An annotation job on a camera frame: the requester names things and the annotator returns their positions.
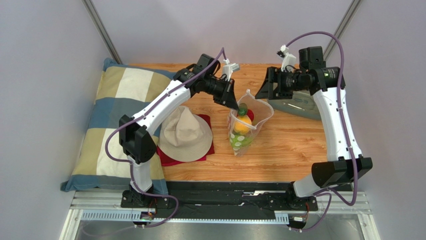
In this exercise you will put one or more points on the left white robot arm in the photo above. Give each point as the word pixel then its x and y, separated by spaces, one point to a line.
pixel 208 75

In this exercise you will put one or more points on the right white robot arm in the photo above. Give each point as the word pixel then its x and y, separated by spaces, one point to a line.
pixel 345 161

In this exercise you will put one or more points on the green artichoke toy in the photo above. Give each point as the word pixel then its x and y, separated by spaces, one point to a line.
pixel 240 141

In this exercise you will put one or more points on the grey transparent plastic container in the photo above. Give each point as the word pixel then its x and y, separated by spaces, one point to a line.
pixel 302 104

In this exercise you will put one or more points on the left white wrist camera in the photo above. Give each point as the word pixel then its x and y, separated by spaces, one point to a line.
pixel 228 68

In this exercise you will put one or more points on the beige bucket hat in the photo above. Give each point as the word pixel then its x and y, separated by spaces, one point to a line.
pixel 184 136

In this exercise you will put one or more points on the clear polka dot zip bag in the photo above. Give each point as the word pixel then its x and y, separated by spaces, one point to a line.
pixel 263 112

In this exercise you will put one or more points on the aluminium frame post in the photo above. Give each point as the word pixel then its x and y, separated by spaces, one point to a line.
pixel 342 26
pixel 97 20

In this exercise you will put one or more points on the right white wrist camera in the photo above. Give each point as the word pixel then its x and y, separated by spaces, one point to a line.
pixel 288 59

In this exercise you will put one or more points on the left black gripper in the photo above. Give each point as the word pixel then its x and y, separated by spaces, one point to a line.
pixel 227 98

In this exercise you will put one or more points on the aluminium base frame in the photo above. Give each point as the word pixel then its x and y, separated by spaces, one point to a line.
pixel 97 214

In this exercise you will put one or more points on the green cucumber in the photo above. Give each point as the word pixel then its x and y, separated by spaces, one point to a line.
pixel 242 109

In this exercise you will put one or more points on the orange fruit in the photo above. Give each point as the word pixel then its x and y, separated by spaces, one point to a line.
pixel 242 125

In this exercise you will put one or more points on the plaid blue beige pillow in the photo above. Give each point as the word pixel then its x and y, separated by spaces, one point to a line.
pixel 123 90

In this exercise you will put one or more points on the red strawberry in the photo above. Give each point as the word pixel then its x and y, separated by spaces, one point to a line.
pixel 251 115

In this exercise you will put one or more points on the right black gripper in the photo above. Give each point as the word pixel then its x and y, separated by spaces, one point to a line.
pixel 272 82

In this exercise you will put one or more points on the left aluminium frame post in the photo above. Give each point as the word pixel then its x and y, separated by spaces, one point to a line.
pixel 97 20

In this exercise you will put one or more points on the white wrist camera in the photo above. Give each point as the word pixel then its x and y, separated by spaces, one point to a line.
pixel 288 59
pixel 228 68

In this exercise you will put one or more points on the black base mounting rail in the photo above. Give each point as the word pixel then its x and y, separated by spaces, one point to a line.
pixel 209 200

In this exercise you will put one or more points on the dark red cloth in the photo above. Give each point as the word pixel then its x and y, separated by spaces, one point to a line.
pixel 167 161

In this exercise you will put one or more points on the right aluminium frame post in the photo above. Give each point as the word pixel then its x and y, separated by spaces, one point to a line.
pixel 342 26

